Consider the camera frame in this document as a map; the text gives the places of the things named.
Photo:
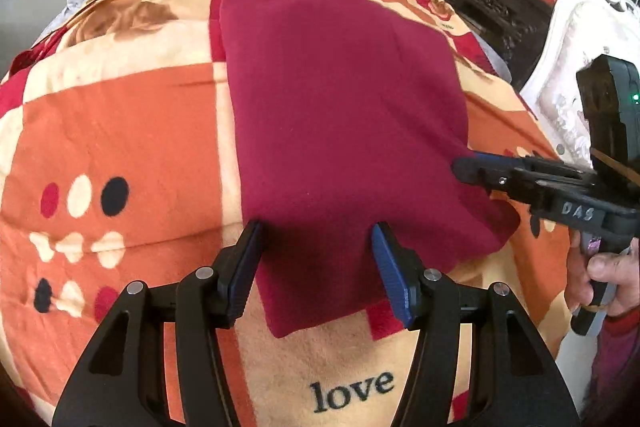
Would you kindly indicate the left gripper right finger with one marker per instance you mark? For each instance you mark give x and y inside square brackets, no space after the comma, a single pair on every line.
[514,380]

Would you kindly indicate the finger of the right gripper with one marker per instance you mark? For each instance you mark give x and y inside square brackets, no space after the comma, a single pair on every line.
[480,166]

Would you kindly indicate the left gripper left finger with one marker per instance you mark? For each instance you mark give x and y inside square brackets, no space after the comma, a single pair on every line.
[120,378]

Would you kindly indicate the right hand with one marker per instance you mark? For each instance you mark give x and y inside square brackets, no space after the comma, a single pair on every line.
[619,270]

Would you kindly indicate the maroon right sleeve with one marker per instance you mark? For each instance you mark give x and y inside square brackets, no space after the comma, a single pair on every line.
[613,397]

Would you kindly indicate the orange red patterned blanket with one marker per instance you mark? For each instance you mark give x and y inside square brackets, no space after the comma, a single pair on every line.
[118,162]

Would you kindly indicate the maroon fleece shirt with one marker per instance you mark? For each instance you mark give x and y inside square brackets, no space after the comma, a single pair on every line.
[346,114]

